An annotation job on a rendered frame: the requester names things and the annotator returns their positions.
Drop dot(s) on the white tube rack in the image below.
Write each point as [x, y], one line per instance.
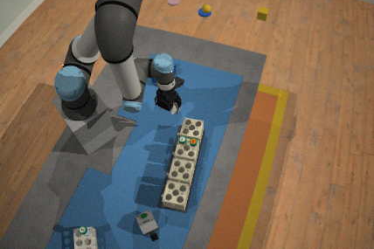
[85, 242]

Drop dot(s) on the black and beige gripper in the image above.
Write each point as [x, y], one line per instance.
[171, 99]

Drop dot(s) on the green-capped sample tube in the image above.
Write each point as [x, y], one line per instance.
[193, 142]

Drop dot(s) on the blue bench mat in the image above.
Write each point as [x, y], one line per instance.
[109, 203]

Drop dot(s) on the cream bucket adapter with round holes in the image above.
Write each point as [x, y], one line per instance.
[186, 151]

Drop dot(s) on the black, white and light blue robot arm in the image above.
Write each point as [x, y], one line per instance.
[112, 27]

